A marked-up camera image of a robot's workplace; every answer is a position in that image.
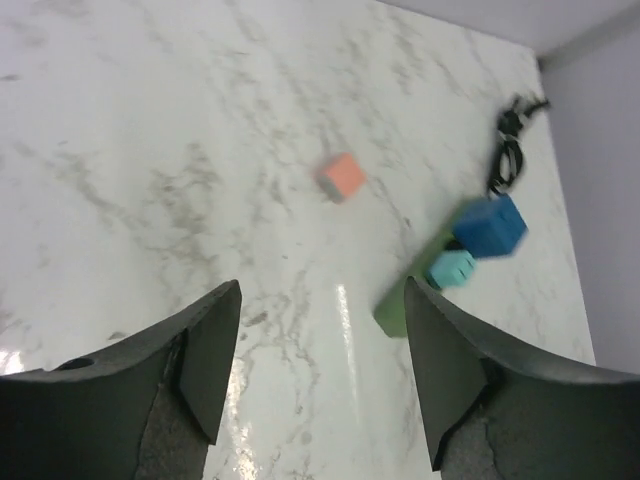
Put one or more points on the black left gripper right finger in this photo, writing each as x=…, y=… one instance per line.
x=496, y=407

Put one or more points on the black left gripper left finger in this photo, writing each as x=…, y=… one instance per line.
x=147, y=407

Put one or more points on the teal USB plug adapter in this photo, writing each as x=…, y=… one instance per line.
x=451, y=269

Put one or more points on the blue cube socket adapter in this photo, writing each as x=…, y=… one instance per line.
x=490, y=227

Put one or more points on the pink plug adapter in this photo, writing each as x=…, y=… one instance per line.
x=340, y=177

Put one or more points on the aluminium frame rail right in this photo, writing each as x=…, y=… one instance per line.
x=587, y=42

